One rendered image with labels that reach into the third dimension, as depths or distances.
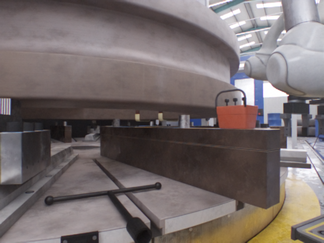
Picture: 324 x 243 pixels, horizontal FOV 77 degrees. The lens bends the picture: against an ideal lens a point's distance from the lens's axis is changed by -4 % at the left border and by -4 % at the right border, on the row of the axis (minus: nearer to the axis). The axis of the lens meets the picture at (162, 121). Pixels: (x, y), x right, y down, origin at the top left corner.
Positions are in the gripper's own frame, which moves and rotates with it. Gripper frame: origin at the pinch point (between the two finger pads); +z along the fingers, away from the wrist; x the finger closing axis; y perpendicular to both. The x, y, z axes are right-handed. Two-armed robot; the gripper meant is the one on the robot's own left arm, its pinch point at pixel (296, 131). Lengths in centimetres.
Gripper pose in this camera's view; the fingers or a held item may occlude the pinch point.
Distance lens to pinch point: 113.1
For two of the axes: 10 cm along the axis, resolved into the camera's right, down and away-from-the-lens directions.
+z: 0.0, 10.0, -0.1
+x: -9.1, -0.1, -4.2
